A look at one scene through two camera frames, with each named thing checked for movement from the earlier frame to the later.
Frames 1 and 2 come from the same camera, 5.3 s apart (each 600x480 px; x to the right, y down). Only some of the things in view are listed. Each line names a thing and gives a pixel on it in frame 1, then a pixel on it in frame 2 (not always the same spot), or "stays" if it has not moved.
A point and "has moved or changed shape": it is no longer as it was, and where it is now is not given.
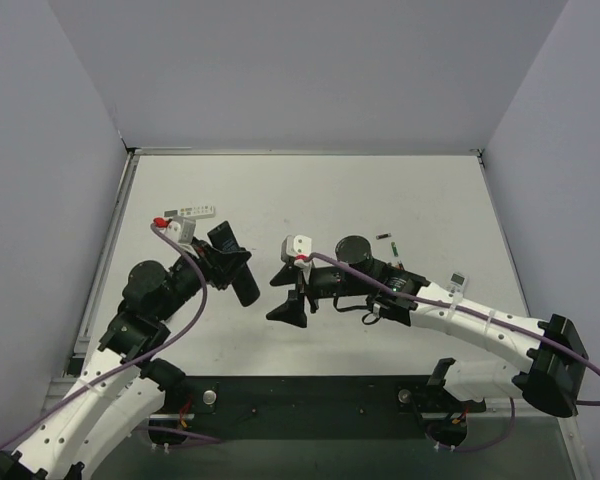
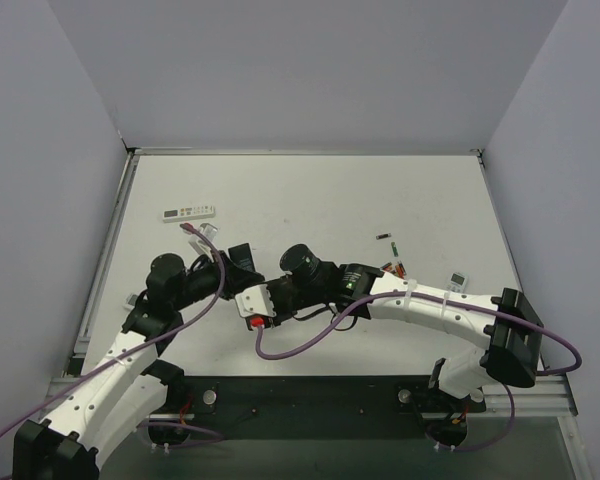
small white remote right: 456,286 stays
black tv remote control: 223,237 has moved or changed shape
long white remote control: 194,212 stays
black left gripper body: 225,262 to 235,272
